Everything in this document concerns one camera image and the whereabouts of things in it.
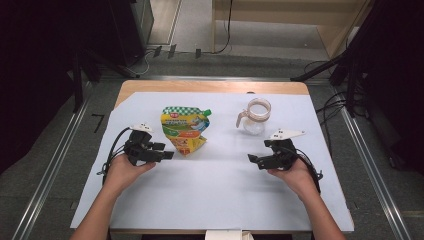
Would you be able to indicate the light wooden shelf unit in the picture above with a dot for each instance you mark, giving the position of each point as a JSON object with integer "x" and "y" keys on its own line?
{"x": 283, "y": 13}

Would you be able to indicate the person's left hand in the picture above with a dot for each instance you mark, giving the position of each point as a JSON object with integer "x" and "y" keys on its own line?
{"x": 121, "y": 173}

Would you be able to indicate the black cabinet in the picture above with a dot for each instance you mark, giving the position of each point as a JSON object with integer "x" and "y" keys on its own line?
{"x": 133, "y": 26}

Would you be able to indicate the metal floor rail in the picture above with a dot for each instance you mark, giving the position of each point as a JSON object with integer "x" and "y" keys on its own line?
{"x": 50, "y": 173}
{"x": 376, "y": 173}

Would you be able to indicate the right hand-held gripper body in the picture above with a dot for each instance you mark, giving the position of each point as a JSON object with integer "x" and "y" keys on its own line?
{"x": 283, "y": 155}

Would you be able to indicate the white paper sheet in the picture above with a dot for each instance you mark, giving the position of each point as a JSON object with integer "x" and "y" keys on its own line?
{"x": 213, "y": 193}

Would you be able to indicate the black metal stand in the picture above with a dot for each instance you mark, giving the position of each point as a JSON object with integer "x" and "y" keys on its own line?
{"x": 78, "y": 80}
{"x": 350, "y": 56}

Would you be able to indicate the yellow green spout pouch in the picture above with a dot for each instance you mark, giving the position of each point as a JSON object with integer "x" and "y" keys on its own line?
{"x": 183, "y": 128}

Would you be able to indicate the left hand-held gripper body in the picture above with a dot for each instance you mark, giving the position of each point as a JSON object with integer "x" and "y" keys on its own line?
{"x": 140, "y": 151}

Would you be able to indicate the person's right hand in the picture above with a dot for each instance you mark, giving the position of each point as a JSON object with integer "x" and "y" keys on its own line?
{"x": 296, "y": 180}

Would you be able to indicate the dark curtain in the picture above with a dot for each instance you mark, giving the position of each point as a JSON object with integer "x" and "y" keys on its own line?
{"x": 400, "y": 83}
{"x": 36, "y": 76}

